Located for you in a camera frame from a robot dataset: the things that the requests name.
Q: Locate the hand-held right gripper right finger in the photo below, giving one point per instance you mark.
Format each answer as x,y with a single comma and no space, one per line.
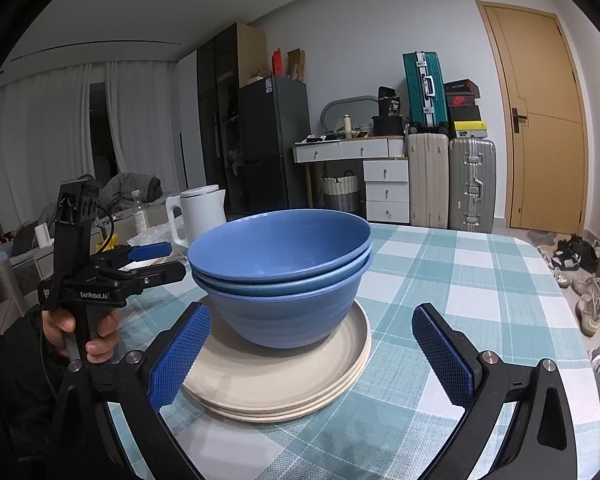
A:
445,355

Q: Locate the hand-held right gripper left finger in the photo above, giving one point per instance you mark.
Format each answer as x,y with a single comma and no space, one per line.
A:
180,355

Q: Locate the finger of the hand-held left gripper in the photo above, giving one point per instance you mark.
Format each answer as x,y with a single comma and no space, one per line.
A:
152,251
170,271

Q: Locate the blue bowl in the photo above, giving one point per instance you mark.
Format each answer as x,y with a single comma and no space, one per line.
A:
230,286
285,320
280,240

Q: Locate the cream plate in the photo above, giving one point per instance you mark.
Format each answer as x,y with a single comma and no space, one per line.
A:
240,380
260,411
260,418

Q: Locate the person's left hand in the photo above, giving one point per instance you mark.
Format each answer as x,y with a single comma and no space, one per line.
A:
55,325

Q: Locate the clear plastic bag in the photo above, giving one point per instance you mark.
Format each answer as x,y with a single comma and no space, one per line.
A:
155,237

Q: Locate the clear plastic bottle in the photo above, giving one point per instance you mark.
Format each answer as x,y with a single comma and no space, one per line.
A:
139,215

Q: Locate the white electric kettle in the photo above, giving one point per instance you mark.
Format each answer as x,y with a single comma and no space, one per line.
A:
202,215

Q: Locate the grey jacket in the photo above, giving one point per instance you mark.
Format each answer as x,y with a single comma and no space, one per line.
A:
130,190

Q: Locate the white curtain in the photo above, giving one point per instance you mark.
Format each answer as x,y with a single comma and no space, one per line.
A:
45,135

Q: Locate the tall dark glass cabinet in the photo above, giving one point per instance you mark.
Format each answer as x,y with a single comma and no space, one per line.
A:
217,110

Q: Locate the cluster of scattered shoes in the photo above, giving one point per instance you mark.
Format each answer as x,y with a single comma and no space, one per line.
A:
575,255

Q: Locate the black refrigerator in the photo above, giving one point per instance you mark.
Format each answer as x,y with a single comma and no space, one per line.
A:
272,135

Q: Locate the white dresser with drawers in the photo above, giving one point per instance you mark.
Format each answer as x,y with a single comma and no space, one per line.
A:
385,195

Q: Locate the silver suitcase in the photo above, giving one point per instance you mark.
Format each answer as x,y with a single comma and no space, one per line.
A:
472,185

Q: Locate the beige suitcase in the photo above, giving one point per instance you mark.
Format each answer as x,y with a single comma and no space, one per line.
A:
427,180

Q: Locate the woven laundry basket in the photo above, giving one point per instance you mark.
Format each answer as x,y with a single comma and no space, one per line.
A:
341,195

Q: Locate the wooden door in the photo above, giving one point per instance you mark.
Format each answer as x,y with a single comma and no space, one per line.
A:
545,160

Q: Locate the red bottle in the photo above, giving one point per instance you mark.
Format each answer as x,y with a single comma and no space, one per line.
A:
277,62

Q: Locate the yellow black shoe box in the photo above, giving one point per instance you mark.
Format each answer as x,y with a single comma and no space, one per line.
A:
469,130

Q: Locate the oval mirror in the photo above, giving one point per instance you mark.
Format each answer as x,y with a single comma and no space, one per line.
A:
330,110

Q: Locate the cream bottle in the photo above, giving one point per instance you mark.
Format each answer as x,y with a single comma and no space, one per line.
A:
348,127

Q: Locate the flat cardboard carton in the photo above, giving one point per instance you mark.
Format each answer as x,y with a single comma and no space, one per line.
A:
296,65

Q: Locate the black storage bag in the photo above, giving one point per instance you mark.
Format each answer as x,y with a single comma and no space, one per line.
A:
388,126

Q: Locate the red logo shoe box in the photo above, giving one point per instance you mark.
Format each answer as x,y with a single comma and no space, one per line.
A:
462,100

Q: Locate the black printed box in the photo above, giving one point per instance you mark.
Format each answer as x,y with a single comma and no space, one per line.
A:
390,101

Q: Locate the teal suitcase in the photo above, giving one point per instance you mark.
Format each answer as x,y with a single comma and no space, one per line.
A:
425,90

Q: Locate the dark brown shoe box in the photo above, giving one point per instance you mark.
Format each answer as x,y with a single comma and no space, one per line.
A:
461,87

